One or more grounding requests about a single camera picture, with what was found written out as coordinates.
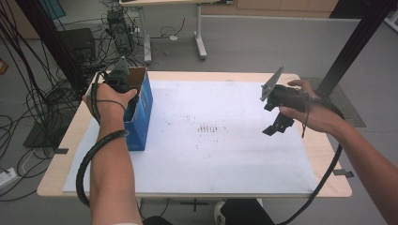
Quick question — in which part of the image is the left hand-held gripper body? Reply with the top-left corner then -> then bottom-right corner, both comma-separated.
99,55 -> 132,94

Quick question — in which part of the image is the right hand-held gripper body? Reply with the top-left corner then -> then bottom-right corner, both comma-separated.
260,65 -> 315,114

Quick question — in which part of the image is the blue cardboard box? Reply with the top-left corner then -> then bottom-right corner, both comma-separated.
123,67 -> 154,152

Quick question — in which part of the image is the person's left hand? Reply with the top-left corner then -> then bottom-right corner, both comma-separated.
82,82 -> 139,126

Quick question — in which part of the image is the person's right hand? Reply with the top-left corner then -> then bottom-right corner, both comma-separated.
278,79 -> 345,135

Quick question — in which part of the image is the black computer tower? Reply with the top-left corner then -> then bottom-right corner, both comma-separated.
106,8 -> 134,54

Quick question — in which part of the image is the white paper sheet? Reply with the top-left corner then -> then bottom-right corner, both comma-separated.
62,80 -> 318,195

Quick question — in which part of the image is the person's right leg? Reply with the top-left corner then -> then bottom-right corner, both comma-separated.
220,198 -> 276,225

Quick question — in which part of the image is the person's leg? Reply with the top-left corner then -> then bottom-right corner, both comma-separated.
142,215 -> 173,225
220,198 -> 276,225

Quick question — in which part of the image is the white desk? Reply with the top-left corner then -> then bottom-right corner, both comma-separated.
118,0 -> 234,65

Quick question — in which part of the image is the teal panel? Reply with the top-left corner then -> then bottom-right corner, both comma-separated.
38,0 -> 67,20

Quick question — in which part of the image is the person's white and black shoe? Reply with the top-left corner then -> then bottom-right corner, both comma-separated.
213,201 -> 227,225

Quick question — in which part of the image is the black tape cross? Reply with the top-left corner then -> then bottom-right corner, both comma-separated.
179,198 -> 210,213

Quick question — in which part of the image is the person's left leg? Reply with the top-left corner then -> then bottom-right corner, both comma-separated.
142,215 -> 173,225

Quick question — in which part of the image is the white power strip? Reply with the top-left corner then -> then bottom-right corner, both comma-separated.
0,167 -> 17,190

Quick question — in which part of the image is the thin black wrist cord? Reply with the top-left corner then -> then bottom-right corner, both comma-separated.
93,98 -> 127,111
300,102 -> 312,139

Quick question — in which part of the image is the tangle of black floor cables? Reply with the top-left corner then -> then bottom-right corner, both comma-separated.
0,0 -> 109,201

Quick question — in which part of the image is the black metal post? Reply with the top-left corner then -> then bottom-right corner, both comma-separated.
314,0 -> 398,101
15,0 -> 88,92

